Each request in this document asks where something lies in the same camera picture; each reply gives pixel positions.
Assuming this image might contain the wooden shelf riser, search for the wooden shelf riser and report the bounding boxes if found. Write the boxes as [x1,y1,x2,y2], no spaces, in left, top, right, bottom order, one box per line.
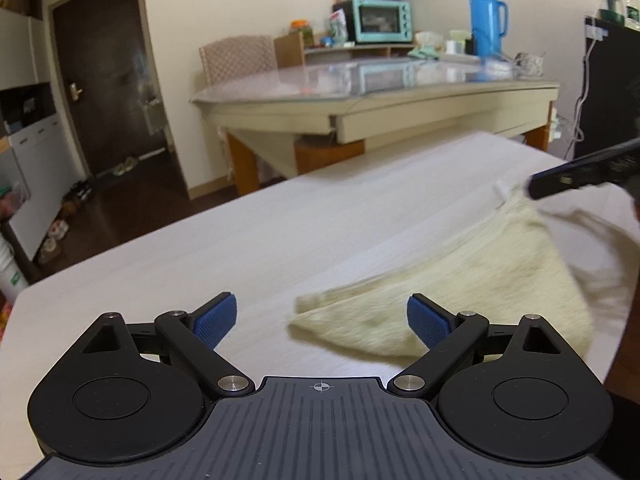
[273,32,413,68]

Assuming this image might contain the dark wooden door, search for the dark wooden door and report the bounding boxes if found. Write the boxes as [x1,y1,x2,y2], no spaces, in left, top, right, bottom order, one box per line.
[52,0,167,176]

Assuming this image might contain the cream dining table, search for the cream dining table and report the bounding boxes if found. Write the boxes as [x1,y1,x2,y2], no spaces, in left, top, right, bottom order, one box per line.
[191,58,560,195]

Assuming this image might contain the grey white cabinet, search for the grey white cabinet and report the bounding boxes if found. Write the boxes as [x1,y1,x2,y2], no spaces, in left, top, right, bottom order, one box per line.
[1,10,79,260]

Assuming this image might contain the pale yellow towel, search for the pale yellow towel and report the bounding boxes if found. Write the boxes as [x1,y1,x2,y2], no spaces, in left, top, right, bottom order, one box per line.
[288,182,637,360]

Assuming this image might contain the teal toaster oven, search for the teal toaster oven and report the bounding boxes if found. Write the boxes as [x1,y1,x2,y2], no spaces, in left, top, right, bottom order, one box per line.
[332,0,413,44]

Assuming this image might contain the blue thermos jug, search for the blue thermos jug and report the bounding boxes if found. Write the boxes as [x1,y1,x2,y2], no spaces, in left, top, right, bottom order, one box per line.
[470,0,509,58]

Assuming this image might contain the orange lid jar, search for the orange lid jar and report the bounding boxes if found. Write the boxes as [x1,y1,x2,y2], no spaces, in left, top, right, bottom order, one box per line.
[290,20,314,49]

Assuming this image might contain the quilted pink chair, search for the quilted pink chair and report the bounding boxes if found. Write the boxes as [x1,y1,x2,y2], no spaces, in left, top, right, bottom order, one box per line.
[198,35,277,86]

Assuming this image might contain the white plastic bucket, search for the white plastic bucket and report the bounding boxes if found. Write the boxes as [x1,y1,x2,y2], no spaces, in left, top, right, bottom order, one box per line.
[0,236,29,304]

